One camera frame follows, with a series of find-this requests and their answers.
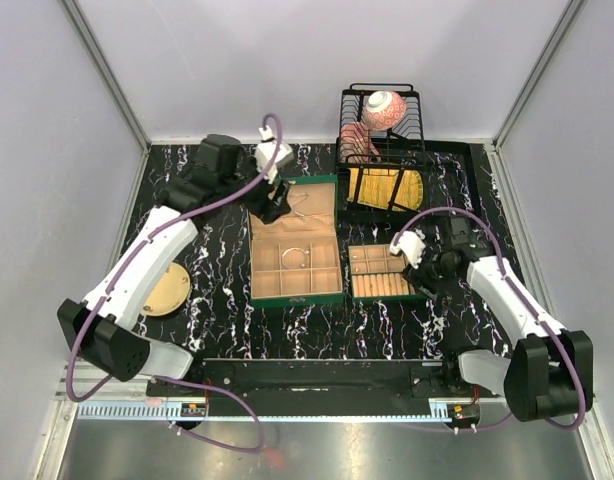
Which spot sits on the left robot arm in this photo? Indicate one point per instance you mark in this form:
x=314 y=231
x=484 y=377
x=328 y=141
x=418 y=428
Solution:
x=99 y=329

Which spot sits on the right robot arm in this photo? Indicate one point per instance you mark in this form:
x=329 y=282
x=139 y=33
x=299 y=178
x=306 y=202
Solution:
x=549 y=375

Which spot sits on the black wire dish rack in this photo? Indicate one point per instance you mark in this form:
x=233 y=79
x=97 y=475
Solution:
x=446 y=167

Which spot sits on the large green jewelry box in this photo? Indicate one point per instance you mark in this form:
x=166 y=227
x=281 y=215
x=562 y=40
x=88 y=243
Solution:
x=295 y=261

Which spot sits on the red patterned bowl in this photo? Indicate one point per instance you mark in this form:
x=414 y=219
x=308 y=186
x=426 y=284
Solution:
x=383 y=110

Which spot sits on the small green jewelry tray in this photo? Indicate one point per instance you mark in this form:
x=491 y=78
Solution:
x=380 y=276

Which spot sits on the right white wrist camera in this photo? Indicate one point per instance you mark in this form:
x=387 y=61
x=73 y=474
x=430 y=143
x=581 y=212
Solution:
x=410 y=245

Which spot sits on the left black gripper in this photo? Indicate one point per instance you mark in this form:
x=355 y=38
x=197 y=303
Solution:
x=269 y=209

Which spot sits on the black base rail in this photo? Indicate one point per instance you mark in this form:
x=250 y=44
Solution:
x=416 y=378

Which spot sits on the pink patterned cup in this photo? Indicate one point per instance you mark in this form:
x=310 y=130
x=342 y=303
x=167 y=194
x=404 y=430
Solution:
x=355 y=144

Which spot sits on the yellow bamboo mat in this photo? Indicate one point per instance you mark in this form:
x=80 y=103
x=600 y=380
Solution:
x=377 y=187

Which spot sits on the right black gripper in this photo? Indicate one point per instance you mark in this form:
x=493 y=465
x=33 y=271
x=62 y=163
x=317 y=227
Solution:
x=429 y=288

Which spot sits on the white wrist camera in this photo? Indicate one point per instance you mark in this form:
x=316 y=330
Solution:
x=410 y=245
x=271 y=155

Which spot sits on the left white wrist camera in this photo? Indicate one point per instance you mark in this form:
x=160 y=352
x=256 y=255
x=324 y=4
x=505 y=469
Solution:
x=271 y=155

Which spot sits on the round wooden lid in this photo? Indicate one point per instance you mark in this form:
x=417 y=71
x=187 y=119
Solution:
x=169 y=293

